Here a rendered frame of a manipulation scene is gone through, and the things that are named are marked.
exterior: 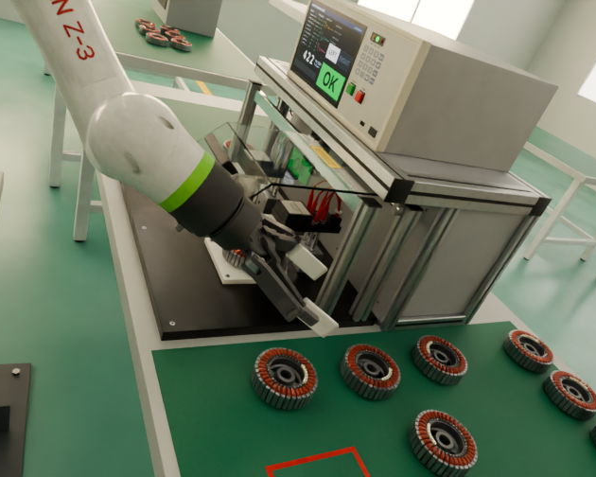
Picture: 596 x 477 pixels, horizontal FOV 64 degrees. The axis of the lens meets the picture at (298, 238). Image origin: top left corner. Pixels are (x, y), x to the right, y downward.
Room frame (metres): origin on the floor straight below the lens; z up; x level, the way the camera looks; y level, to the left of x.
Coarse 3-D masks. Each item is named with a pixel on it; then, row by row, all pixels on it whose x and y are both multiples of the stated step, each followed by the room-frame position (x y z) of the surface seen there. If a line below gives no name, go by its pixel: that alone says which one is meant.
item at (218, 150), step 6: (204, 138) 0.79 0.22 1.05; (210, 138) 0.78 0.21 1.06; (216, 138) 0.78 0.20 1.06; (210, 144) 0.77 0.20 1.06; (216, 144) 0.76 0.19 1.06; (216, 150) 0.75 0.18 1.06; (222, 150) 0.74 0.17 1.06; (216, 156) 0.73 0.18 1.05; (222, 156) 0.73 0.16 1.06; (222, 162) 0.71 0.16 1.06; (228, 162) 0.71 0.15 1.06; (228, 168) 0.71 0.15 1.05; (234, 168) 0.72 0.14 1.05
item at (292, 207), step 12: (276, 204) 0.94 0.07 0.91; (288, 204) 0.93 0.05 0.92; (300, 204) 0.96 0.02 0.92; (276, 216) 0.92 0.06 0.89; (288, 216) 0.89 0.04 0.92; (300, 216) 0.91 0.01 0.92; (312, 216) 0.93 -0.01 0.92; (300, 228) 0.91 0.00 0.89; (312, 228) 0.93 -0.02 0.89; (324, 228) 0.95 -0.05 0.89; (336, 228) 0.97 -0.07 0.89
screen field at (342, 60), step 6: (330, 48) 1.10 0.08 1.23; (336, 48) 1.08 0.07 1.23; (330, 54) 1.09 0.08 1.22; (336, 54) 1.08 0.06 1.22; (342, 54) 1.06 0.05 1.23; (330, 60) 1.09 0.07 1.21; (336, 60) 1.07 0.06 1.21; (342, 60) 1.05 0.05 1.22; (348, 60) 1.03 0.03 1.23; (342, 66) 1.04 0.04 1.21; (348, 66) 1.03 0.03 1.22
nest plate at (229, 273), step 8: (208, 240) 0.90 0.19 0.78; (208, 248) 0.88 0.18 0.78; (216, 248) 0.88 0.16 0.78; (216, 256) 0.85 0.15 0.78; (216, 264) 0.83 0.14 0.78; (224, 264) 0.84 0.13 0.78; (224, 272) 0.81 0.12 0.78; (232, 272) 0.82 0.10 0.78; (240, 272) 0.83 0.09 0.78; (224, 280) 0.79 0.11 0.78; (232, 280) 0.80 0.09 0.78; (240, 280) 0.81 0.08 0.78; (248, 280) 0.82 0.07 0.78
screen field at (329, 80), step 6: (324, 66) 1.10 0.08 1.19; (324, 72) 1.09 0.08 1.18; (330, 72) 1.07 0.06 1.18; (336, 72) 1.06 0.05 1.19; (318, 78) 1.11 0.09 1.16; (324, 78) 1.09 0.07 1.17; (330, 78) 1.07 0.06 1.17; (336, 78) 1.05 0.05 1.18; (342, 78) 1.03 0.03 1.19; (318, 84) 1.10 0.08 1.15; (324, 84) 1.08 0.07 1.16; (330, 84) 1.06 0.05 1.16; (336, 84) 1.04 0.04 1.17; (342, 84) 1.02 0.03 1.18; (324, 90) 1.07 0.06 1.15; (330, 90) 1.05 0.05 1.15; (336, 90) 1.04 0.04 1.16; (330, 96) 1.05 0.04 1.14; (336, 96) 1.03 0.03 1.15
